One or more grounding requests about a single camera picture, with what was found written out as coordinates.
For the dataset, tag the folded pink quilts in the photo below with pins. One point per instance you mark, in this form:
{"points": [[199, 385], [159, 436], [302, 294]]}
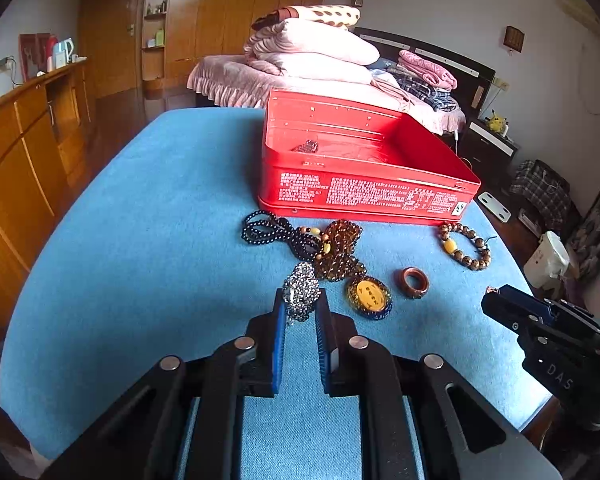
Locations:
{"points": [[315, 50]]}

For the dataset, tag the wooden wardrobe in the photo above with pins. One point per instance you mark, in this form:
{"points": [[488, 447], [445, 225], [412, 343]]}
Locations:
{"points": [[240, 10]]}

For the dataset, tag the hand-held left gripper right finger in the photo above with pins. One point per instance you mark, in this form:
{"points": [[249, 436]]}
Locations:
{"points": [[323, 350]]}

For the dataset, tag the wooden sideboard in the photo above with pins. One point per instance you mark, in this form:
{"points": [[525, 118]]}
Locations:
{"points": [[20, 170]]}

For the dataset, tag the wall air conditioner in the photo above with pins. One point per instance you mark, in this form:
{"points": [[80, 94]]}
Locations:
{"points": [[580, 10]]}

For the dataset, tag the dark wooden headboard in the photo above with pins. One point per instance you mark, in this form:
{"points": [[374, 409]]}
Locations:
{"points": [[460, 62]]}

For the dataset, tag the yellow plush toy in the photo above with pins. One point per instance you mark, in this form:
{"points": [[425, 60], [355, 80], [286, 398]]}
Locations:
{"points": [[497, 121]]}

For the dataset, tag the white bathroom scale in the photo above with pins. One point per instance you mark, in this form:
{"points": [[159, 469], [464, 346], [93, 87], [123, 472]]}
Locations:
{"points": [[495, 206]]}

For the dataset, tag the folded pink clothes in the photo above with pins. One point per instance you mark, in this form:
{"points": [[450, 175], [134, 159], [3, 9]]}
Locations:
{"points": [[427, 70]]}

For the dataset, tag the plaid bag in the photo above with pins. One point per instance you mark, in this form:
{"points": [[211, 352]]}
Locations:
{"points": [[540, 195]]}

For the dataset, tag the red framed picture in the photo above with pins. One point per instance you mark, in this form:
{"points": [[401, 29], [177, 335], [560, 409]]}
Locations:
{"points": [[30, 57]]}

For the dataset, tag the dark nightstand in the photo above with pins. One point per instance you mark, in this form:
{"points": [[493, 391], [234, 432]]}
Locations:
{"points": [[490, 147]]}

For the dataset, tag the white electric kettle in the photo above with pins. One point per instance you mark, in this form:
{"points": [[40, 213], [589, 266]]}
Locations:
{"points": [[62, 55]]}

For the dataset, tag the red bottle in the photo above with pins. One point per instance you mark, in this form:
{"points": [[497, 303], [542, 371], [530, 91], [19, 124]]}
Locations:
{"points": [[51, 55]]}

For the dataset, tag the wooden door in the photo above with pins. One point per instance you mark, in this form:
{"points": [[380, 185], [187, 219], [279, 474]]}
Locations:
{"points": [[112, 35]]}

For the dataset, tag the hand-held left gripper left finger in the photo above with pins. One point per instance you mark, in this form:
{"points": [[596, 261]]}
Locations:
{"points": [[279, 350]]}

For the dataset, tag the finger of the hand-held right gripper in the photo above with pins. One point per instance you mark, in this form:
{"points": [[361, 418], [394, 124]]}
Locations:
{"points": [[517, 310]]}

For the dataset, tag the brown wall plaque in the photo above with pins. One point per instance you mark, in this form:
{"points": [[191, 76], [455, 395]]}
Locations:
{"points": [[514, 39]]}

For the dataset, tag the blue table cloth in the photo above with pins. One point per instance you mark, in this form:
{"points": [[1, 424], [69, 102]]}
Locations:
{"points": [[155, 260]]}

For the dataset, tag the wooden corner shelf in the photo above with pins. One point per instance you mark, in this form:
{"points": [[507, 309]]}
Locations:
{"points": [[155, 60]]}

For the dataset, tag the silver metal watch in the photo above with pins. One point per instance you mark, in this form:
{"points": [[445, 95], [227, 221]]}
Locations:
{"points": [[306, 147]]}

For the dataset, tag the wall socket with plug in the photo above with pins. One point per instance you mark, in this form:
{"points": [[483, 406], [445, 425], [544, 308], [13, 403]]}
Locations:
{"points": [[2, 65]]}

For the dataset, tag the red tin box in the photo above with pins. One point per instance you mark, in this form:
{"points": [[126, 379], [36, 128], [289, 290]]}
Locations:
{"points": [[380, 190]]}

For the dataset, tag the spotted cream blanket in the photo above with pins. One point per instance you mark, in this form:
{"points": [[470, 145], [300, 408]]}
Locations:
{"points": [[325, 14]]}

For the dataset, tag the bed with pink cover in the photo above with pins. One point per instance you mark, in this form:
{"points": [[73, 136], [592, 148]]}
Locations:
{"points": [[230, 82]]}

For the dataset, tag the white waste bin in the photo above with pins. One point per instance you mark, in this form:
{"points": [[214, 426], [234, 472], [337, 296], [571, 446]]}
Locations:
{"points": [[545, 260]]}

